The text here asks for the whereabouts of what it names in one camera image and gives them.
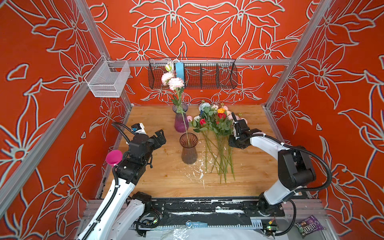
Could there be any clear plastic bin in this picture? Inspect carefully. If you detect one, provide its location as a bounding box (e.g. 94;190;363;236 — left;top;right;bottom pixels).
85;55;131;98

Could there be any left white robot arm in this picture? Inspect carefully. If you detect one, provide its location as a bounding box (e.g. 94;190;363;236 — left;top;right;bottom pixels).
77;122;167;240

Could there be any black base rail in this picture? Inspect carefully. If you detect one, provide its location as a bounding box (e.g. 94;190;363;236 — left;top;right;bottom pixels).
145;197;285;230

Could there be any purple candy bag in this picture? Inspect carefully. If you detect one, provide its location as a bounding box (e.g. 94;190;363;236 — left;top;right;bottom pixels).
294;216;325;239

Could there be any mixed flower bunch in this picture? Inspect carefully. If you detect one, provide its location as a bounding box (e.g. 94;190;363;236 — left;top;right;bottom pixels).
190;101;245;183

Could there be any black wire basket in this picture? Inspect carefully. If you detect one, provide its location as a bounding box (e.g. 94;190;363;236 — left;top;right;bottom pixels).
148;58;239;90

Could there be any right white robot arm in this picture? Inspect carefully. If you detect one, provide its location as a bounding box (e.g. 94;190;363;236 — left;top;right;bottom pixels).
229;118;332;216

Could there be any pink flower stem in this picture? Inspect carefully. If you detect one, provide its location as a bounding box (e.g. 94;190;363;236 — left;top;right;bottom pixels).
161;61;191;146

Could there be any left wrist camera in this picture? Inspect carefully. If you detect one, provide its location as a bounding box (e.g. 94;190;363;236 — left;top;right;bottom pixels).
131;123;147;135

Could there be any pink plastic cup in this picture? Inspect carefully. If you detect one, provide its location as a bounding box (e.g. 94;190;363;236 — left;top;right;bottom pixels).
106;150;123;166

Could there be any light blue box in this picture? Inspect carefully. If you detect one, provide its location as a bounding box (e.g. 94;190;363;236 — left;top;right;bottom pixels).
175;62;185;82

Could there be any purple glass vase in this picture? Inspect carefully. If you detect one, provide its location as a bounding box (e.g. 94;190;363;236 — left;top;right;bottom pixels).
172;103;189;133

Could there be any brown glass vase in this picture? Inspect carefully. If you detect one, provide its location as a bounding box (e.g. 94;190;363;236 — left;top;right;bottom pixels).
180;133;199;165

